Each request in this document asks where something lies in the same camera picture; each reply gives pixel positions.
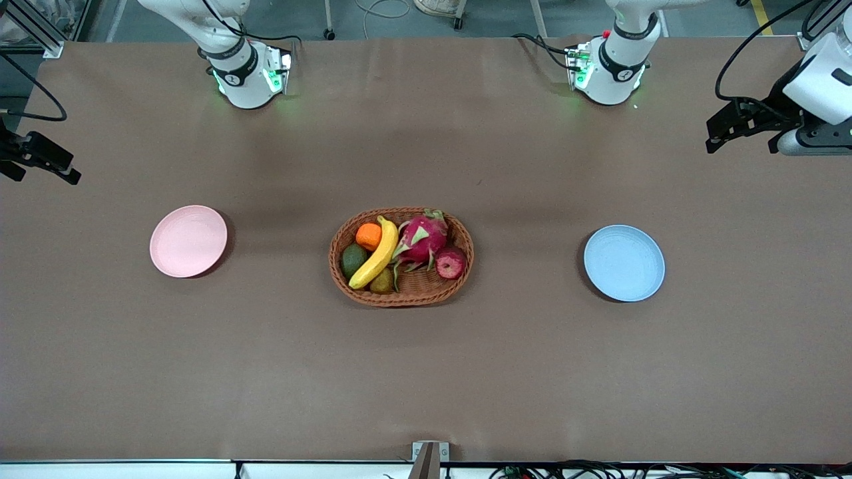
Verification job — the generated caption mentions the aluminium frame post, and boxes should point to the aluminium frame post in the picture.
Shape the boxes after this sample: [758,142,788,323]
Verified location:
[0,0,65,59]
[797,0,852,51]

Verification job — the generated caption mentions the white table edge rail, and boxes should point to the white table edge rail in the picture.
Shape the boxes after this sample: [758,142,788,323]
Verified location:
[0,458,852,479]

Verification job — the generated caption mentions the light blue plate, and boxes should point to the light blue plate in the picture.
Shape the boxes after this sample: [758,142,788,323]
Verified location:
[584,225,666,303]

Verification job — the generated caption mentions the pink plate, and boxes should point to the pink plate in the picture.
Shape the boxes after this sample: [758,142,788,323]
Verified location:
[149,205,228,279]

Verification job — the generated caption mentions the red apple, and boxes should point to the red apple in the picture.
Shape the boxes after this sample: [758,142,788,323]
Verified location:
[435,247,467,280]

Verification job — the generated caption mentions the yellow banana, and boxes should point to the yellow banana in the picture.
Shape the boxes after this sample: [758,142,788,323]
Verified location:
[348,215,399,290]

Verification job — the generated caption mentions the pink dragon fruit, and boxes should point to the pink dragon fruit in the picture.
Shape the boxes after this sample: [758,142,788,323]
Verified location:
[391,209,450,292]

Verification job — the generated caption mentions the black arm base cable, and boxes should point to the black arm base cable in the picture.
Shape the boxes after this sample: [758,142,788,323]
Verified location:
[511,32,581,71]
[200,0,304,46]

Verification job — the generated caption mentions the dark green avocado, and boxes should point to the dark green avocado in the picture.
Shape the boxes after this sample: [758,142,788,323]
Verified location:
[341,243,369,280]

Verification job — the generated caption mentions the white floor cable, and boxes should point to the white floor cable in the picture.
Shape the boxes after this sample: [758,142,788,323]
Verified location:
[355,0,411,39]

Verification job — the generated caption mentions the tangled black floor cables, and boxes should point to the tangled black floor cables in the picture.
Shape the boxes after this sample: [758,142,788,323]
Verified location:
[489,459,852,479]

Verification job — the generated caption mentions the orange fruit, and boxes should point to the orange fruit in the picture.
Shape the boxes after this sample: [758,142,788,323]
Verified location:
[355,222,383,252]

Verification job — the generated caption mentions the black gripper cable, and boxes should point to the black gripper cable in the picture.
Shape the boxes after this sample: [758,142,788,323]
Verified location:
[0,52,68,122]
[715,0,819,102]

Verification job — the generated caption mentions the brown wicker basket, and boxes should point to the brown wicker basket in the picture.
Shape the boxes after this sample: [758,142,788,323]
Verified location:
[329,207,475,307]

